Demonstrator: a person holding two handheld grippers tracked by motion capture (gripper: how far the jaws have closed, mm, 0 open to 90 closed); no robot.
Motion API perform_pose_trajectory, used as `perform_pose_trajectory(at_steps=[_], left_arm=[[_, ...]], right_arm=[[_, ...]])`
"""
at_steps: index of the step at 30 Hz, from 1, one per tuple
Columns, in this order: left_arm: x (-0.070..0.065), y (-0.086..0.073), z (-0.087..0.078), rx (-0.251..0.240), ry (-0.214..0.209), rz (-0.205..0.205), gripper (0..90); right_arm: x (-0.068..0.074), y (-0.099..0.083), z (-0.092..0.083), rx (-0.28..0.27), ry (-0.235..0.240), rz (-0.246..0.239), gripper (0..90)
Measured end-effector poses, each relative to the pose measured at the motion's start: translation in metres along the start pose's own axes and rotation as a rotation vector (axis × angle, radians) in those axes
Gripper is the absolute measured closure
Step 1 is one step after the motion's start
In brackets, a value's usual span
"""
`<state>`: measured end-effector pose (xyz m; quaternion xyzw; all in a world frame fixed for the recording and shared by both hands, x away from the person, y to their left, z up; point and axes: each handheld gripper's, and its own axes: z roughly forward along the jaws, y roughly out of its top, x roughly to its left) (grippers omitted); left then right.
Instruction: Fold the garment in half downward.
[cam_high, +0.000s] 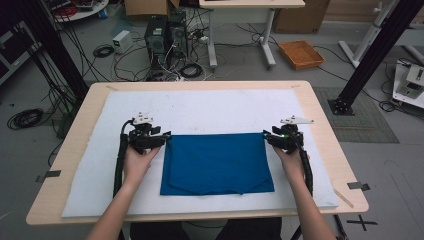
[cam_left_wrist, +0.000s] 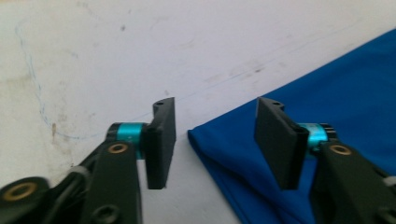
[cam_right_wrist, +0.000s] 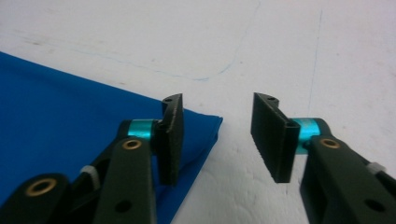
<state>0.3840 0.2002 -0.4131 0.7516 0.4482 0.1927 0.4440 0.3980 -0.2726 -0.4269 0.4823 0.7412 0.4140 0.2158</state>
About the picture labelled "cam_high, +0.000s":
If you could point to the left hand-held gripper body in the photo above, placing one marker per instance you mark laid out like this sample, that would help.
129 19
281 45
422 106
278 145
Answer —
146 140

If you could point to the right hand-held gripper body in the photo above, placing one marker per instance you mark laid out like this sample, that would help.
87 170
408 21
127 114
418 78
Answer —
286 140

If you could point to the blue t-shirt with white print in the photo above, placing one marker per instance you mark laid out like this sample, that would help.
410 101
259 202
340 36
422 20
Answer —
216 163

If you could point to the person's right hand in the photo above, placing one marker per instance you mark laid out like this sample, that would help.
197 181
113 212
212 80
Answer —
293 165

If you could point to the person's left hand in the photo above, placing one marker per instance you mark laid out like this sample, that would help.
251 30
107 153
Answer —
138 166

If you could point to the white felt mat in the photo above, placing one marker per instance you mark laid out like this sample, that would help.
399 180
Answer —
200 106

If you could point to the white power strip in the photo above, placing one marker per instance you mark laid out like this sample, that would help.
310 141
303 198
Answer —
180 79

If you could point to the grey floor mat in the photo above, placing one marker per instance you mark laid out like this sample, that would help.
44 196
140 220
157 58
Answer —
363 116

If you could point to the orange tray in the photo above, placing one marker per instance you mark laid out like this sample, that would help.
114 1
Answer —
301 55

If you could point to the grey tape strip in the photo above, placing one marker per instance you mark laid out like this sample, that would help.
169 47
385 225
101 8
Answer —
50 174
358 186

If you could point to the person's legs in black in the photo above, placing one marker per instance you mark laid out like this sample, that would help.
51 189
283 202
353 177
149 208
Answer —
150 232

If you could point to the black computer tower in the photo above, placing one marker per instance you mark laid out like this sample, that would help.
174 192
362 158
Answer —
156 40
178 33

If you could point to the white power supply box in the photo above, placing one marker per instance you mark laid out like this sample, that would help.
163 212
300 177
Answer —
122 40

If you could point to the black tape cross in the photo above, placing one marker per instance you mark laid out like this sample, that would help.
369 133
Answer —
362 222

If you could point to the light wooden table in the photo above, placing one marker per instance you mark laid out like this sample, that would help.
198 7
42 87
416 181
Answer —
50 200

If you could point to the large closed cardboard box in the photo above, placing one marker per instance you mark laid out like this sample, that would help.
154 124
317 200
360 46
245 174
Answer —
300 15

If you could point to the open cardboard box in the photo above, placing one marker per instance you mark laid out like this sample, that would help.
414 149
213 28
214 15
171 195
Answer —
146 7

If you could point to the white metal stand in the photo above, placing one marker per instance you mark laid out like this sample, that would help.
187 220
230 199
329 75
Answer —
365 36

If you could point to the white desk with legs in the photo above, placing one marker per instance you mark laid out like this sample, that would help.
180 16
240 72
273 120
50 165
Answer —
253 3

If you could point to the white device on board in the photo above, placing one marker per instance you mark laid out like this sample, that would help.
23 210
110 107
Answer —
411 83

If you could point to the round white table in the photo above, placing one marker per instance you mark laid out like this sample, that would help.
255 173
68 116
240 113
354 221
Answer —
90 10

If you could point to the black equipment rack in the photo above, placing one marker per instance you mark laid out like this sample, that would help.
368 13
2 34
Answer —
13 53

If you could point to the black metal frame post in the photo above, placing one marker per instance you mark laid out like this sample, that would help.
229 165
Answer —
376 50
56 53

